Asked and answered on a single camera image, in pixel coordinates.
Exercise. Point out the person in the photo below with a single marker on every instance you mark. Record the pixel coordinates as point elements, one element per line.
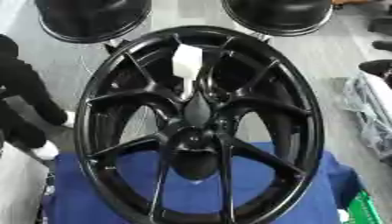
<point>23,96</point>

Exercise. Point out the black shoe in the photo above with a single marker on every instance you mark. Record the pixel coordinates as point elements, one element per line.
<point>383,45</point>
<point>377,66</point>

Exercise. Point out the black spoked wheel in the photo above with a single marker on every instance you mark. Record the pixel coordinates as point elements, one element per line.
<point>265,163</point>

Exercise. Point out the clear plastic wrapped bundle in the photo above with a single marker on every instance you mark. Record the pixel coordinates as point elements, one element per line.
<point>370,110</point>

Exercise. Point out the green crate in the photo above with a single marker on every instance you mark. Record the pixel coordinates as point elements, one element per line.
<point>363,208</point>

